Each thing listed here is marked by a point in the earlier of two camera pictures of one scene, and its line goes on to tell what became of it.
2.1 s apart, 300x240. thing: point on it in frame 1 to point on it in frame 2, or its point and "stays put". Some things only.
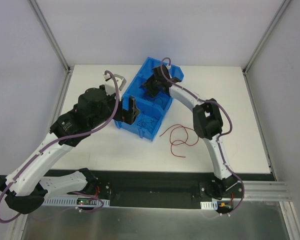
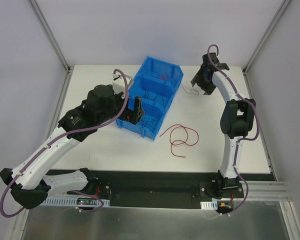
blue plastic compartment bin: x=152 y=109 stays put
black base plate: x=163 y=189 stays put
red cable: x=180 y=125 stays put
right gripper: x=157 y=80 to x=205 y=81
